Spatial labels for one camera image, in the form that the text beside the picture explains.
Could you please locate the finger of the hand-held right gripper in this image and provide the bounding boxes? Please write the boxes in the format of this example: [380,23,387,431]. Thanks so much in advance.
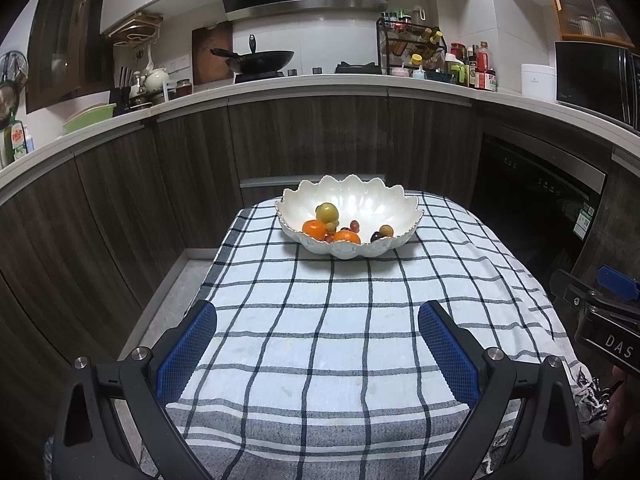
[550,269,595,311]
[597,266,640,303]

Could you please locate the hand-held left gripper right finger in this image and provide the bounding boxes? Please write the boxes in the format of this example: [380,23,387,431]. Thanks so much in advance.
[417,300,586,480]

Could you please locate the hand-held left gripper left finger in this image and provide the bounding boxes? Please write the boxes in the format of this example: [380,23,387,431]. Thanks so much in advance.
[50,299,218,480]

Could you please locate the white scalloped bowl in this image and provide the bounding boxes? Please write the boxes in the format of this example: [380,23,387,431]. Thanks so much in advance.
[275,174,425,261]

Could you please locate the person's right hand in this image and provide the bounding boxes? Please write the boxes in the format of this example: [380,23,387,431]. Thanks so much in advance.
[592,369,640,471]

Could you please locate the black dishwasher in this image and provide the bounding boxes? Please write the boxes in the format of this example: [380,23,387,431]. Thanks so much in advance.
[470,132,608,281]

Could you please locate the white blue checked cloth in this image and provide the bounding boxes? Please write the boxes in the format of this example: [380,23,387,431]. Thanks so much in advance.
[42,190,608,480]

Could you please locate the white canister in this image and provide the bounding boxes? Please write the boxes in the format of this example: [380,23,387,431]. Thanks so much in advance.
[521,63,557,99]

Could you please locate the black microwave oven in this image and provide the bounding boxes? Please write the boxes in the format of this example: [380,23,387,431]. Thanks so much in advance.
[554,41,640,128]

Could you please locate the row of condiment bottles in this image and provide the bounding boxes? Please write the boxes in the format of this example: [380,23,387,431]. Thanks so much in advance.
[445,41,499,92]

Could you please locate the dark wood kitchen cabinet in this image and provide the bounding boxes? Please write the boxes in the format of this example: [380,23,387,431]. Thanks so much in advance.
[0,85,640,401]

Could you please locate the green dish tray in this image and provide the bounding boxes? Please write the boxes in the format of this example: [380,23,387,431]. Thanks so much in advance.
[62,102,117,134]

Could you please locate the black knife block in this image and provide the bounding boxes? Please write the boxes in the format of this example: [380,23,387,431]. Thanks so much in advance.
[111,66,136,111]

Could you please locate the green dish soap bottle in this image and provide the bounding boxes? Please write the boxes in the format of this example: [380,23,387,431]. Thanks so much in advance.
[0,120,36,167]

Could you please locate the white teapot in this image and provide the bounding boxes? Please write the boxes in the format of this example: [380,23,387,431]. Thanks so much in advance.
[144,67,171,92]

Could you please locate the wooden cutting board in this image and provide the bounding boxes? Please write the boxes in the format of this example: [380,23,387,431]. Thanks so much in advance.
[192,22,235,86]

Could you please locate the black gas stove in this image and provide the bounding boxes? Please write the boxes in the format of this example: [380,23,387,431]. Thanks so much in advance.
[234,62,381,84]

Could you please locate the black wok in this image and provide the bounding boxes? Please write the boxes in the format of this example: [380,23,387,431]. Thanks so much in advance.
[211,35,296,75]

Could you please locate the grey drawer handle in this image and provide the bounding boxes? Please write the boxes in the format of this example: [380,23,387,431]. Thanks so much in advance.
[240,175,388,188]

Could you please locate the wooden glass-door wall cabinet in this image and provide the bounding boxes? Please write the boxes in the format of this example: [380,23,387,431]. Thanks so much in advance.
[545,0,633,46]

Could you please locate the black wire spice rack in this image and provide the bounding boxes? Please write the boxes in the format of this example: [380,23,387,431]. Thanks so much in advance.
[376,7,447,77]

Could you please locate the wooden wall rack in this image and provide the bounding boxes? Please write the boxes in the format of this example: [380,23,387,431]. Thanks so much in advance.
[107,10,164,47]

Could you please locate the dark wood wall cabinet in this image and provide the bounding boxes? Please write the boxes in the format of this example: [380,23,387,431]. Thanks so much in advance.
[25,0,113,113]

